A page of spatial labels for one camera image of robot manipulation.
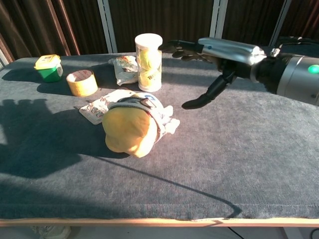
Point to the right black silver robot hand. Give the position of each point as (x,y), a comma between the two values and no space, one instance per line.
(229,53)

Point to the grey table cloth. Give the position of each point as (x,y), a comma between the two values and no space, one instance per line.
(224,149)

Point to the white frame post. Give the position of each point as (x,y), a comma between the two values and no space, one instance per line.
(107,25)
(280,22)
(218,17)
(3,58)

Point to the dark brown pleated curtain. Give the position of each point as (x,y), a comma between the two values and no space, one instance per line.
(162,17)

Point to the clear tennis ball tube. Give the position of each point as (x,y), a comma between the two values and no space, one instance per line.
(149,64)

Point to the white snack bag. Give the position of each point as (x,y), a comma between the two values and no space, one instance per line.
(124,69)

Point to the yellow packing tape roll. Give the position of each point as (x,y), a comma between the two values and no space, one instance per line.
(82,85)

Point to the flat white blister pack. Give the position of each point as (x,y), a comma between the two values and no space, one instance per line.
(96,109)

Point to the yellow plush toy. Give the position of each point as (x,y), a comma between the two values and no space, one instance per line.
(129,132)

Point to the green box with yellow lid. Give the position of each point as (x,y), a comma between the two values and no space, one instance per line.
(48,69)

